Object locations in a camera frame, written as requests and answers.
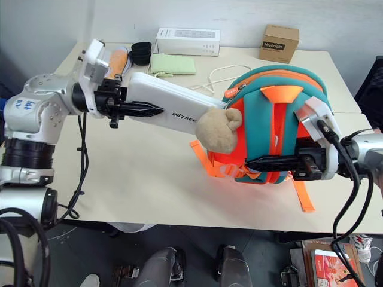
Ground orange and teal backpack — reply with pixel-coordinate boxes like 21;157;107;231
189;65;335;213

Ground dark rounded shape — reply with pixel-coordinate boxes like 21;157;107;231
216;244;251;287
139;246;187;287

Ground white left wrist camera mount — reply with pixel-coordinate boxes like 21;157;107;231
78;38;110;118

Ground black chair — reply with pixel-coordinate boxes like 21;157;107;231
354;55;383;130

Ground green fabric pouch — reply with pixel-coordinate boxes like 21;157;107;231
148;53;197;78

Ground white cord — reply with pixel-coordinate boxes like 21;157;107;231
190;63;253;94

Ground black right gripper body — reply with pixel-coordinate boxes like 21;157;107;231
291;146;327;182

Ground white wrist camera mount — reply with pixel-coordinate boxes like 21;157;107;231
294;97;342;181
78;38;110;118

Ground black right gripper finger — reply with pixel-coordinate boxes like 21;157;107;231
244;155;300;173

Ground white keyboard packaging box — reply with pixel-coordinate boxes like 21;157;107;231
155;28;222;57

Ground long white box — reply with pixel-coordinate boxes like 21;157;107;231
125;72;229;141

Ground cardboard box of books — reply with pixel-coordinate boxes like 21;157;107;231
300;235;366;287

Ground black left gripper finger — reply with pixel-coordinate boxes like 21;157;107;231
119;101;165;119

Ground beige plush bear charm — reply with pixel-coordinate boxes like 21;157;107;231
195;107;244;155

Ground white paper sheet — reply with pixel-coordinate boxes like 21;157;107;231
114;222;157;234

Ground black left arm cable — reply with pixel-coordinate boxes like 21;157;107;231
56;112;90;222

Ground brown cardboard box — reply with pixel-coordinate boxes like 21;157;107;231
258;24;300;65

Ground black round cups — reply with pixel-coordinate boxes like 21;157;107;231
131;42;153;67

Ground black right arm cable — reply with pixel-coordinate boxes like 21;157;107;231
317;119;375;287

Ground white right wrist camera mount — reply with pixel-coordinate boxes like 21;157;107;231
294;97;342;181

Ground red book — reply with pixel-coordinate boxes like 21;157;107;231
310;249;360;287

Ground thick black cable loop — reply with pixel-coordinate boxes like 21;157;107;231
0;207;51;287

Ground orange bottle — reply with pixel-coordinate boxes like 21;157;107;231
108;48;130;81

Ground white sneaker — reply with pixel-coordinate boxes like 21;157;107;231
349;234;375;264

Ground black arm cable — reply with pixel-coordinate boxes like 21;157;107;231
317;119;375;287
56;112;90;222

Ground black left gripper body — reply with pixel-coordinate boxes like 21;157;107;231
93;75;127;130

